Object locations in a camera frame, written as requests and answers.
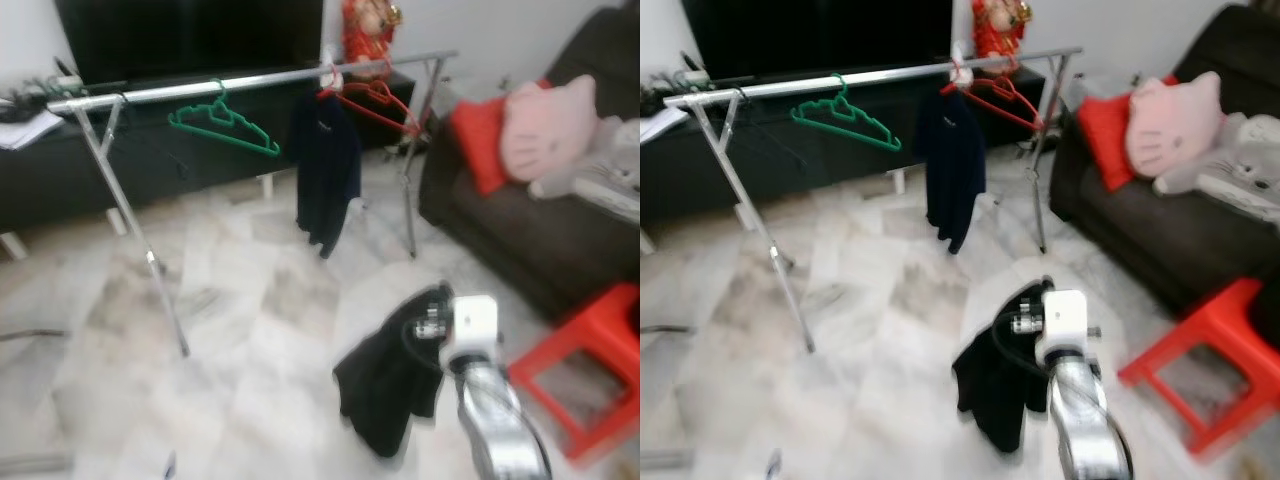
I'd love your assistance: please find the black t-shirt white print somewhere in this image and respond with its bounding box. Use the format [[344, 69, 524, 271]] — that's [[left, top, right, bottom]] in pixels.
[[950, 278, 1056, 453], [333, 283, 451, 459]]

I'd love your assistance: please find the green plastic hanger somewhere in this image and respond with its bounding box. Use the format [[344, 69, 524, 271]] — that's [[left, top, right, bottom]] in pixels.
[[168, 80, 281, 158], [790, 73, 903, 153]]

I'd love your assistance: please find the dark grey sofa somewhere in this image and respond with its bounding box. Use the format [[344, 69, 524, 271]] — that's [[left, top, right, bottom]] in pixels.
[[418, 5, 641, 321], [1048, 5, 1280, 346]]

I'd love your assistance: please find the red plastic stool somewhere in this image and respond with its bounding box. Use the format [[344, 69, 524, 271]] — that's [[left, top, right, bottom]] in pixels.
[[508, 282, 641, 463], [1117, 278, 1280, 456]]

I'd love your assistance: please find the navy t-shirt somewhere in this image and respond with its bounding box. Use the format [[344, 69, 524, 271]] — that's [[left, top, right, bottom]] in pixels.
[[290, 90, 363, 259], [918, 88, 988, 256]]

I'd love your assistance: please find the red cushion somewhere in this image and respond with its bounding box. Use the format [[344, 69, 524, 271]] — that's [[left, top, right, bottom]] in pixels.
[[448, 95, 511, 196], [1075, 92, 1141, 193]]

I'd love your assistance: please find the pink cat plush cushion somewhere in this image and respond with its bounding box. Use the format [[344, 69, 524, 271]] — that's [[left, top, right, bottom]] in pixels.
[[1125, 70, 1226, 181], [500, 75, 601, 183]]

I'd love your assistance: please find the grey white creature plush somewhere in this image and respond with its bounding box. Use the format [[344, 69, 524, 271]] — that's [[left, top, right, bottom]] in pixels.
[[530, 115, 641, 221], [1155, 110, 1280, 226]]

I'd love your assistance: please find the red gold figurine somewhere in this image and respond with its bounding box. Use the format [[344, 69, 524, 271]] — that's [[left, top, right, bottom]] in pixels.
[[340, 0, 406, 66], [972, 0, 1033, 61]]

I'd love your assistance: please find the silver clothes rack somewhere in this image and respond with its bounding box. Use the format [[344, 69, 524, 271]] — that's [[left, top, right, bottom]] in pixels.
[[663, 45, 1084, 356], [45, 50, 461, 359]]

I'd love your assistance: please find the black TV console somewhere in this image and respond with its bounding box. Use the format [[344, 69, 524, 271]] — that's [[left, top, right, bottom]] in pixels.
[[640, 60, 1046, 236], [0, 65, 416, 241]]

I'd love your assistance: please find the white paper stack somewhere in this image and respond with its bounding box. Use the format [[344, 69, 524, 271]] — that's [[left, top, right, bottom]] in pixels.
[[640, 105, 691, 146], [0, 110, 66, 151]]

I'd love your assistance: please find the black television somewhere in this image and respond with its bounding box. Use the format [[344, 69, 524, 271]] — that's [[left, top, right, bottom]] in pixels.
[[55, 0, 326, 86], [680, 0, 956, 81]]

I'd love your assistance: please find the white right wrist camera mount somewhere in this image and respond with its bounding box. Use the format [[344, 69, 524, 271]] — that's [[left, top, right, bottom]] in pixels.
[[1035, 290, 1091, 363], [440, 295, 501, 371]]

